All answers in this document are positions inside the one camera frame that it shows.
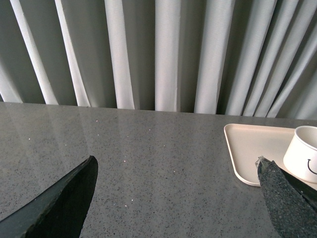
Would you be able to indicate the pink rectangular plastic tray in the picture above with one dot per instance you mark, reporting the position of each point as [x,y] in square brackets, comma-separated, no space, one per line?
[248,142]

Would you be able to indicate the white pleated curtain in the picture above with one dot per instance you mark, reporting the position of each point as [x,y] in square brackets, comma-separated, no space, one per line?
[254,58]

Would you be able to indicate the white smiley face mug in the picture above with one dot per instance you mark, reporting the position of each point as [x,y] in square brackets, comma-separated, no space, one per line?
[300,158]

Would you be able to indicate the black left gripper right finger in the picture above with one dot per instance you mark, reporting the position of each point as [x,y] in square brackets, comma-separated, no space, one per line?
[291,203]

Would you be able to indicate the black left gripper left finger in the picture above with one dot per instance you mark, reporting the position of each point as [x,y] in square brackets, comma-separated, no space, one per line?
[58,212]

